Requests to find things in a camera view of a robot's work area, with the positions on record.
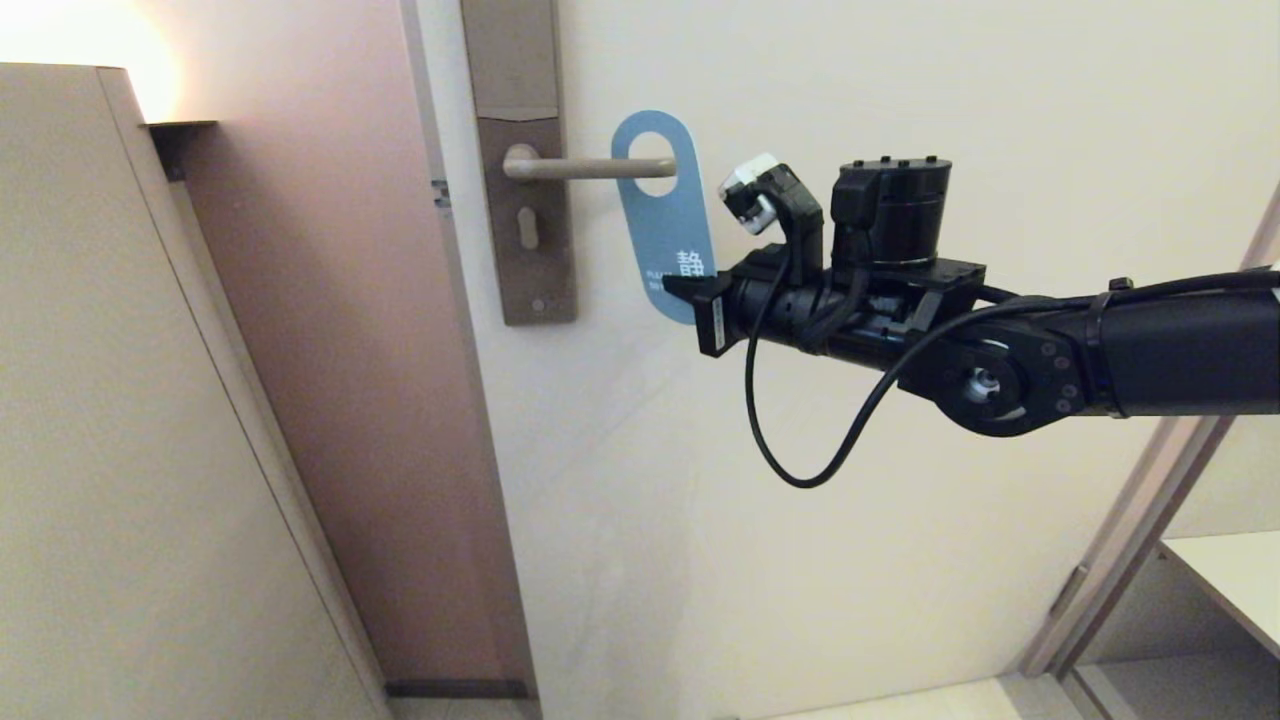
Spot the white closet shelf board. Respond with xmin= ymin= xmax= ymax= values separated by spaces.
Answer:
xmin=1158 ymin=530 xmax=1280 ymax=659

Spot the metal door handle lever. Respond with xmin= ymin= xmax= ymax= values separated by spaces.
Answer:
xmin=502 ymin=143 xmax=679 ymax=182

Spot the brown metal lock plate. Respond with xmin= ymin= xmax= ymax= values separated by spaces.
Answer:
xmin=460 ymin=0 xmax=578 ymax=327

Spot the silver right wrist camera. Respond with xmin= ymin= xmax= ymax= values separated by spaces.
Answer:
xmin=718 ymin=152 xmax=827 ymax=271

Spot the white and blue door hanger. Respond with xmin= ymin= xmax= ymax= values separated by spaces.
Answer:
xmin=610 ymin=109 xmax=718 ymax=327

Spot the white room door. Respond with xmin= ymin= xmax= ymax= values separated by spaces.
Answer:
xmin=398 ymin=0 xmax=1280 ymax=720

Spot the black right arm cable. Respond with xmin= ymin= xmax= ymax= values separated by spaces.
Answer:
xmin=744 ymin=235 xmax=1280 ymax=490

